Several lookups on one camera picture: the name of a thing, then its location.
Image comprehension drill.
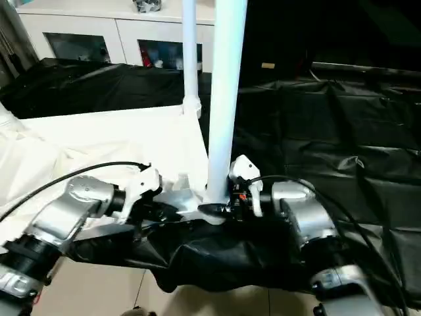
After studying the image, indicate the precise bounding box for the white plastic table leg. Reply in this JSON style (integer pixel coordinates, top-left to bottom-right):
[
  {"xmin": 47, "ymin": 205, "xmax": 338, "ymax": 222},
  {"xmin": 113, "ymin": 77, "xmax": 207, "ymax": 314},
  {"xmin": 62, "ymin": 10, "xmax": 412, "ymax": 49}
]
[
  {"xmin": 181, "ymin": 0, "xmax": 202, "ymax": 116},
  {"xmin": 0, "ymin": 101, "xmax": 17, "ymax": 128},
  {"xmin": 204, "ymin": 0, "xmax": 248, "ymax": 207}
]

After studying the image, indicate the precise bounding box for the black backdrop cloth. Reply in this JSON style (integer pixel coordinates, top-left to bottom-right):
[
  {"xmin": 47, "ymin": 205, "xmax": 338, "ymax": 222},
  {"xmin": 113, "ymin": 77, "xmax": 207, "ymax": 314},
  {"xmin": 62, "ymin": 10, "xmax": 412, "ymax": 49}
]
[{"xmin": 241, "ymin": 0, "xmax": 421, "ymax": 80}]

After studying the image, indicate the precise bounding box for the white cabinet with glass doors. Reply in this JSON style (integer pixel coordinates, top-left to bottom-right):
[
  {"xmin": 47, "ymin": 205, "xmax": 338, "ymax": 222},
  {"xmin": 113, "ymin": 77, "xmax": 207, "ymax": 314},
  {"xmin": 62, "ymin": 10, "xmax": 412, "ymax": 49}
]
[{"xmin": 16, "ymin": 0, "xmax": 218, "ymax": 72}]

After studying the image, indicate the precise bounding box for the grey curtain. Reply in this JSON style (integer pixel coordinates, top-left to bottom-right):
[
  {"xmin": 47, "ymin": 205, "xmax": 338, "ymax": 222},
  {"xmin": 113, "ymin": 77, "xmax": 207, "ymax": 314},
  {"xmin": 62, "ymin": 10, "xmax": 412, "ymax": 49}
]
[{"xmin": 0, "ymin": 0, "xmax": 39, "ymax": 80}]

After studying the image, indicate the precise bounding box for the dark rounded robot body part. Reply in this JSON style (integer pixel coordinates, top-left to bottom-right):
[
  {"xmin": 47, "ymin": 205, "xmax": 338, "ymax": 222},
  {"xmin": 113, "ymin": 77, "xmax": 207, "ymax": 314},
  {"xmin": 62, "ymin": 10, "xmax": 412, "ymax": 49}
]
[{"xmin": 123, "ymin": 305, "xmax": 159, "ymax": 316}]

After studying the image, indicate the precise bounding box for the long black bar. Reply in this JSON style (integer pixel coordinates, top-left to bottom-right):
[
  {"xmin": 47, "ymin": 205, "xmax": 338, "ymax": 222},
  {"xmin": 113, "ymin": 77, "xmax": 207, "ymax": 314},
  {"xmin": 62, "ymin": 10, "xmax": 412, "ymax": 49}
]
[{"xmin": 310, "ymin": 61, "xmax": 421, "ymax": 76}]

